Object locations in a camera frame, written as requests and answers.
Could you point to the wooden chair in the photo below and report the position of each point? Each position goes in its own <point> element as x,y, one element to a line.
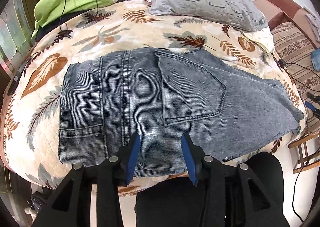
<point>303,147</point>

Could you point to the leaf print blanket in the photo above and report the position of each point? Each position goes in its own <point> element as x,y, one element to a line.
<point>150,29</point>

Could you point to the brown pink sofa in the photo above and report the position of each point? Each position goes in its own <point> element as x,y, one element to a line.
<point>275,4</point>

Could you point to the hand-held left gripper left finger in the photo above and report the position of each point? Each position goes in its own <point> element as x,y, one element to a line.
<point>132,157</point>

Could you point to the black flat device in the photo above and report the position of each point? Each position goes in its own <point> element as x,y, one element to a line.
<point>15,81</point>

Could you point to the striped sofa cover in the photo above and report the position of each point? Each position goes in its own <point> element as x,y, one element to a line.
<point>292,41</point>

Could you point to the lime green cloth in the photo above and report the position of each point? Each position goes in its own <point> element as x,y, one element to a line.
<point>52,6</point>

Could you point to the cream cloth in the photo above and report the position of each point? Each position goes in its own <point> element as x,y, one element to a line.
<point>260,38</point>

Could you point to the wooden door with glass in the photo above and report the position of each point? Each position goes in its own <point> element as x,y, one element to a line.
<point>17,29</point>

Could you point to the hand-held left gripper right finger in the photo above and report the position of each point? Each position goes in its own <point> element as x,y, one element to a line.
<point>188,159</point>

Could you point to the light grey garment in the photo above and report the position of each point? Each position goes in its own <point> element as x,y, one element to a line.
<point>312,19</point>

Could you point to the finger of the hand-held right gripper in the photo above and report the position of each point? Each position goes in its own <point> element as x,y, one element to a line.
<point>311,106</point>
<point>312,97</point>

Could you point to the blue denim pants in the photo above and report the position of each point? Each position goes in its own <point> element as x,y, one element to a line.
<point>140,97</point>

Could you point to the black charger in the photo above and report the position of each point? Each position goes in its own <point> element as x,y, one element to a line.
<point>282,62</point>

